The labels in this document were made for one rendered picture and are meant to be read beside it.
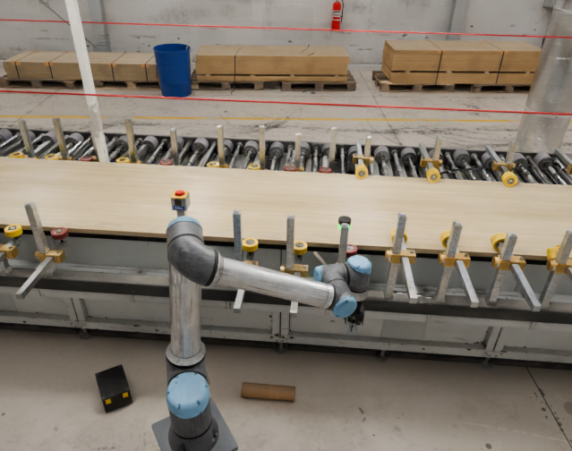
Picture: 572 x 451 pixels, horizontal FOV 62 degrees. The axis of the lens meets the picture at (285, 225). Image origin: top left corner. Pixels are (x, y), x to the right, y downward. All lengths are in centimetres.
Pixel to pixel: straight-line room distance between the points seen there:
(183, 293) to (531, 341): 218
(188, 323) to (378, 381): 153
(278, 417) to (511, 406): 131
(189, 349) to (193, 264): 49
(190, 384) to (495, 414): 182
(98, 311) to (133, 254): 58
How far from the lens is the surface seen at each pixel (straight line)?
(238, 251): 229
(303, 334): 295
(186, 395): 179
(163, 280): 254
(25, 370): 333
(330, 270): 176
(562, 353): 330
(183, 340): 180
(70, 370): 322
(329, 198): 281
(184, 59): 757
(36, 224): 259
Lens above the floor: 226
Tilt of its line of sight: 32 degrees down
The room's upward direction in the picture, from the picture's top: 1 degrees clockwise
